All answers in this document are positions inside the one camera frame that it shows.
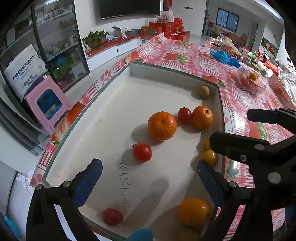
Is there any black wall television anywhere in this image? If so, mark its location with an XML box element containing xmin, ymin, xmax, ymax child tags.
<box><xmin>98</xmin><ymin>0</ymin><xmax>161</xmax><ymax>19</ymax></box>

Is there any blue gloved left hand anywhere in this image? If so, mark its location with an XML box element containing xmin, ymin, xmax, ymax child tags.
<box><xmin>126</xmin><ymin>228</ymin><xmax>154</xmax><ymax>241</ymax></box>

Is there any white low tv console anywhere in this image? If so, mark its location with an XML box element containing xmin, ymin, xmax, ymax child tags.
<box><xmin>86</xmin><ymin>35</ymin><xmax>140</xmax><ymax>72</ymax></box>

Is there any mandarin orange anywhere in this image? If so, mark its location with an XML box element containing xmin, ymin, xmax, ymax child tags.
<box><xmin>177</xmin><ymin>198</ymin><xmax>210</xmax><ymax>226</ymax></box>
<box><xmin>147</xmin><ymin>111</ymin><xmax>177</xmax><ymax>142</ymax></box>

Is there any white shallow tray box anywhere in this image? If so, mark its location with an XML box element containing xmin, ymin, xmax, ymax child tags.
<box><xmin>44</xmin><ymin>62</ymin><xmax>225</xmax><ymax>240</ymax></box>

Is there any green potted plant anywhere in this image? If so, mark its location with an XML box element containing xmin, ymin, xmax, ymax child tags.
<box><xmin>82</xmin><ymin>30</ymin><xmax>110</xmax><ymax>50</ymax></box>

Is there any white printed bag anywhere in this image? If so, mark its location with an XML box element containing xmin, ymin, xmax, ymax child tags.
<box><xmin>4</xmin><ymin>44</ymin><xmax>48</xmax><ymax>101</ymax></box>

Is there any red cherry tomato front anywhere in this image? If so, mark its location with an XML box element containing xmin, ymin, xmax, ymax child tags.
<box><xmin>102</xmin><ymin>208</ymin><xmax>123</xmax><ymax>226</ymax></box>

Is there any yellow cherry tomato in tray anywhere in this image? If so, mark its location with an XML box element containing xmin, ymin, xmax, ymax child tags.
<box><xmin>201</xmin><ymin>150</ymin><xmax>218</xmax><ymax>167</ymax></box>

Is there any red cherry tomato beside orange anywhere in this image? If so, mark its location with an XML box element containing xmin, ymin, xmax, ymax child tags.
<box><xmin>177</xmin><ymin>108</ymin><xmax>192</xmax><ymax>124</ymax></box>

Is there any glass display cabinet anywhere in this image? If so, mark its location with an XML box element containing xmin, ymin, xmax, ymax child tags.
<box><xmin>1</xmin><ymin>1</ymin><xmax>89</xmax><ymax>92</ymax></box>

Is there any small red tomato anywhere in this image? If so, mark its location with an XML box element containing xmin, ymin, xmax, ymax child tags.
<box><xmin>132</xmin><ymin>143</ymin><xmax>152</xmax><ymax>162</ymax></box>

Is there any green-brown kiwi fruit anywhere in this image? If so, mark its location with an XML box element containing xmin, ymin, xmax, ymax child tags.
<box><xmin>198</xmin><ymin>85</ymin><xmax>210</xmax><ymax>99</ymax></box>

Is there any white red plastic bag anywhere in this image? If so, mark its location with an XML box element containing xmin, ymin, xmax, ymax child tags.
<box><xmin>158</xmin><ymin>8</ymin><xmax>174</xmax><ymax>23</ymax></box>

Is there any red cherry tomato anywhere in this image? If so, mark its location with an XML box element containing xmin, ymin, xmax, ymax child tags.
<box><xmin>102</xmin><ymin>208</ymin><xmax>123</xmax><ymax>226</ymax></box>
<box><xmin>177</xmin><ymin>108</ymin><xmax>192</xmax><ymax>124</ymax></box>

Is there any pink plastic stool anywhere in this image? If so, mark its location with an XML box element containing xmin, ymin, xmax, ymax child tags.
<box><xmin>25</xmin><ymin>75</ymin><xmax>73</xmax><ymax>136</ymax></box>

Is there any blue plastic bag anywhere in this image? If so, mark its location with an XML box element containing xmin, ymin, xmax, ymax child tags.
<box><xmin>210</xmin><ymin>50</ymin><xmax>241</xmax><ymax>68</ymax></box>

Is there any large orange in tray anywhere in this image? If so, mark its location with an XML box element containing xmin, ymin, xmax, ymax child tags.
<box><xmin>192</xmin><ymin>106</ymin><xmax>214</xmax><ymax>130</ymax></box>

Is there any stack of red gift boxes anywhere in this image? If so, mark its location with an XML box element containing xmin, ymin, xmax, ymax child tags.
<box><xmin>140</xmin><ymin>18</ymin><xmax>190</xmax><ymax>42</ymax></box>

